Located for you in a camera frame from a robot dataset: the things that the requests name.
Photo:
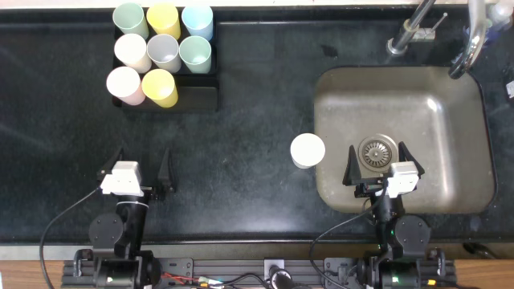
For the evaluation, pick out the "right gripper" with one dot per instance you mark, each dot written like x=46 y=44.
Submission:
x=367 y=189

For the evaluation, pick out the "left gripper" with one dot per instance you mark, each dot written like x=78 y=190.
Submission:
x=154 y=192

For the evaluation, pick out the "yellow cup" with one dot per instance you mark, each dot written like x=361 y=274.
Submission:
x=158 y=84
x=162 y=18

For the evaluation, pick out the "pink cup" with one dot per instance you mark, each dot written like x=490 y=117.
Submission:
x=122 y=82

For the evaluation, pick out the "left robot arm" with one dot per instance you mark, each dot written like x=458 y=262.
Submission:
x=128 y=221

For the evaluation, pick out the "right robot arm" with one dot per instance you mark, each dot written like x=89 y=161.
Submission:
x=411 y=234

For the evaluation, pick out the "steel sink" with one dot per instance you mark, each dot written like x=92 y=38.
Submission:
x=441 y=132

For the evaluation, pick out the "white cup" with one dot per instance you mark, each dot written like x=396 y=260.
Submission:
x=130 y=50
x=307 y=149

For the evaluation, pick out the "black tray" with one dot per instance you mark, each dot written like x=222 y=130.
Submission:
x=197 y=98
x=215 y=68

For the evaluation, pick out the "grey cup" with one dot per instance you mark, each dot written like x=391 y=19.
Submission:
x=162 y=50

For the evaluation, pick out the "green cup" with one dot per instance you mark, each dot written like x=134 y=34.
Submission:
x=128 y=18
x=195 y=52

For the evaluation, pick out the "steel tap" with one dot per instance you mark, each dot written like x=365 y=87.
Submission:
x=405 y=34

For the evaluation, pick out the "small white object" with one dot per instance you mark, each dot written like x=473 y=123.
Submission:
x=511 y=89

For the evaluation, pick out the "blue cup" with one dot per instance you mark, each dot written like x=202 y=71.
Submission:
x=197 y=20

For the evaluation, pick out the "blue soap bottle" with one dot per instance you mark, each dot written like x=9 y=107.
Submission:
x=502 y=12

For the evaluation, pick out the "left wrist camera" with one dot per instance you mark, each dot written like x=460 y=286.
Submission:
x=122 y=178

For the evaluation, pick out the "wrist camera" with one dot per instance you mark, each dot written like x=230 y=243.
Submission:
x=403 y=178
x=122 y=178

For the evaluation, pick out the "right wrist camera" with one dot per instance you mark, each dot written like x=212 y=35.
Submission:
x=403 y=178

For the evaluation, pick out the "mounting rail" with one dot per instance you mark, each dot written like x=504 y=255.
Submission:
x=233 y=269

